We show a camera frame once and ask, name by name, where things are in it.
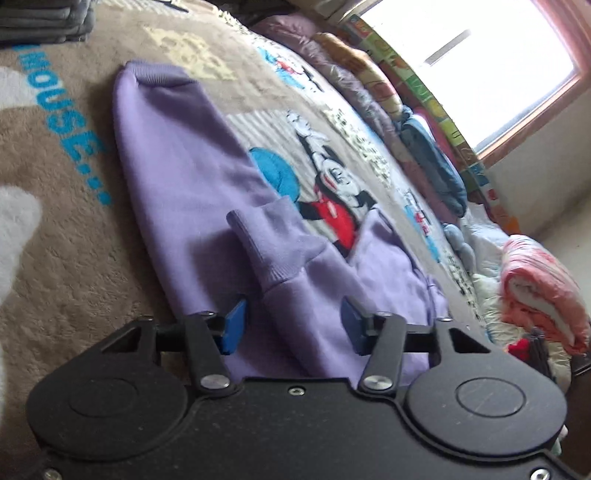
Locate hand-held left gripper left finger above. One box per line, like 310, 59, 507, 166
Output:
99, 298, 249, 395

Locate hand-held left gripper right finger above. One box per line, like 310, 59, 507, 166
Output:
340, 296, 495, 395

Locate purple sweatshirt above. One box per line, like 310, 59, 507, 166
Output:
112, 60, 451, 386

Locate grey folded clothes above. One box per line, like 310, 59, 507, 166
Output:
0, 0, 98, 44

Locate light blue plush toy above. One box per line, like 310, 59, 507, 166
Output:
442, 222, 476, 268

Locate white crumpled bedding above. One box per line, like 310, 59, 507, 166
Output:
462, 217, 573, 384

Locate red folded sweater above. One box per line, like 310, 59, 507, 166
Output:
508, 339, 532, 363

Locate blue folded blanket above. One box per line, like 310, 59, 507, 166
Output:
398, 108, 468, 217

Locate cartoon printed blanket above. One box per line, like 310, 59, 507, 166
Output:
0, 0, 485, 462

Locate pink folded quilt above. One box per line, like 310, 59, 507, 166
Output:
501, 234, 591, 356

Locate black striped folded garment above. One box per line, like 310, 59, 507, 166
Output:
526, 328, 561, 379

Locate colourful foam play mat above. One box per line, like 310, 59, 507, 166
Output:
339, 14, 522, 236

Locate dark wooden headboard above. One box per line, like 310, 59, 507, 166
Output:
561, 353, 591, 480

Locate purple quilt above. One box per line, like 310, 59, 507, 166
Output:
252, 14, 458, 227

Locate yellow printed pillow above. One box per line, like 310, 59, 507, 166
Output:
311, 31, 404, 123

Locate window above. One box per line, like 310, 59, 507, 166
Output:
358, 0, 585, 158

